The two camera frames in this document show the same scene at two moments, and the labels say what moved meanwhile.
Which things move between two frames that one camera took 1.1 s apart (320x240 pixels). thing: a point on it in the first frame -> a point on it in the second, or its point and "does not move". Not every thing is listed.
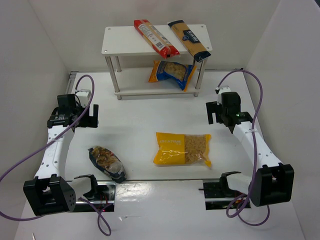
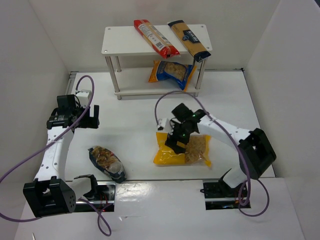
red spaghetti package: (163, 46) does not move
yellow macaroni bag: (179, 148) does not move
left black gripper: (88, 119) does not move
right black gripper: (214, 110) -> (173, 141)
